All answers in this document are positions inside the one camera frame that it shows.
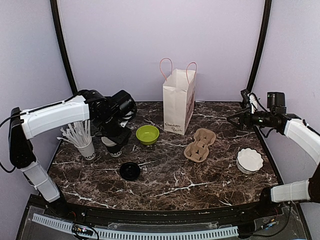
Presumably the white paper cup holding straws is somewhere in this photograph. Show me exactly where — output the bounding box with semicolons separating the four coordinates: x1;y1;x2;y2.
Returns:
76;138;96;161

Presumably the black paper coffee cup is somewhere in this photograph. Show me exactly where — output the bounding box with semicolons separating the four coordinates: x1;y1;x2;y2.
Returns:
101;136;123;158

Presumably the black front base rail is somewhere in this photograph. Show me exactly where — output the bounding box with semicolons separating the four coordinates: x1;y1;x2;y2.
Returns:
16;195;311;240

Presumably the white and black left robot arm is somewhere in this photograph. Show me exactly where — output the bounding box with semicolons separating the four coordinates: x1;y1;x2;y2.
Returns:
6;89;137;218

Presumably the lime green plastic bowl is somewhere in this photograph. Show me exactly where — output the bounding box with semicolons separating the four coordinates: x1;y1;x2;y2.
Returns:
135;125;160;146

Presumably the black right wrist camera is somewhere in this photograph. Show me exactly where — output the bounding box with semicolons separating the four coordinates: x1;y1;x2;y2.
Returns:
267;92;286;110

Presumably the grey slotted cable duct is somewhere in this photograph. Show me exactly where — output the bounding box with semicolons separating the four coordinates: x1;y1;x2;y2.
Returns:
32;213;239;240

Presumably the black right frame post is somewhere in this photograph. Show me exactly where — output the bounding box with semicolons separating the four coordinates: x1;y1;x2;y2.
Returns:
246;0;272;92

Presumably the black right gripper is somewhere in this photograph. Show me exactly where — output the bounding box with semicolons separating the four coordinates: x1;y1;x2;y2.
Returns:
227;106;275;131

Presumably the black frame post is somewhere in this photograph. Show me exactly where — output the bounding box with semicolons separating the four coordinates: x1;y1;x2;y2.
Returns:
246;0;272;92
50;0;78;94

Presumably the white paper takeout bag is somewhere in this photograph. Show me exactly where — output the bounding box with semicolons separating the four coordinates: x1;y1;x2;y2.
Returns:
161;66;197;135

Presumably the black plastic cup lid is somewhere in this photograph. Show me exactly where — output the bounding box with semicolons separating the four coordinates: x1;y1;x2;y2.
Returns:
119;162;141;181

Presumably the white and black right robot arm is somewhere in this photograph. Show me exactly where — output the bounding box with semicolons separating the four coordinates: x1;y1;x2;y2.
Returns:
227;109;320;217

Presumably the black left frame post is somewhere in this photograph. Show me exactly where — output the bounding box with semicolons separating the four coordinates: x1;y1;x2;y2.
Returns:
50;0;78;94

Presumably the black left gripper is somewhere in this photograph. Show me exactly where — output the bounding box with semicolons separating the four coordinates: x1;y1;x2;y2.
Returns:
96;113;132;147

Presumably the brown cardboard cup carrier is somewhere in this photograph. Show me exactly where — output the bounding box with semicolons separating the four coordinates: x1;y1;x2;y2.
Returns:
183;128;217;163

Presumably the white scalloped ceramic bowl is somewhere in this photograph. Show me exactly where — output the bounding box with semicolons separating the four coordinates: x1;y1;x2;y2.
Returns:
236;148;264;175

